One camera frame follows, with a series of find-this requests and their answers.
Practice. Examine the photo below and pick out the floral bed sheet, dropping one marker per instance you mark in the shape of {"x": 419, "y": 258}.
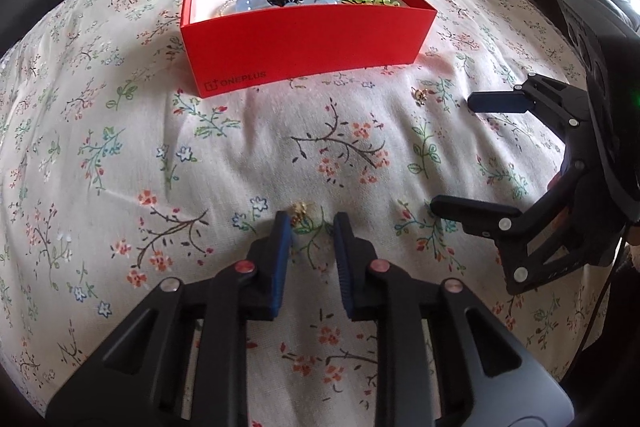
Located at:
{"x": 150, "y": 157}

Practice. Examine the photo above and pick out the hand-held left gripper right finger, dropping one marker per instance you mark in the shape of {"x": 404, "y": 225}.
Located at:
{"x": 345, "y": 257}

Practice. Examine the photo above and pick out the gold earring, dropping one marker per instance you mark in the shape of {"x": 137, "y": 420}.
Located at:
{"x": 420, "y": 94}
{"x": 300, "y": 209}

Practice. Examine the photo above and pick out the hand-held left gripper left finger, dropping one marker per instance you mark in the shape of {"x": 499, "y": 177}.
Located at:
{"x": 280, "y": 257}

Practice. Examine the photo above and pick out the red jewelry box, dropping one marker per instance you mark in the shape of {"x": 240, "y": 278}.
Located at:
{"x": 300, "y": 42}

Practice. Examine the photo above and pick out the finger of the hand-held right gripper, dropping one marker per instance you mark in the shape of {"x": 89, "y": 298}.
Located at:
{"x": 470, "y": 212}
{"x": 500, "y": 102}

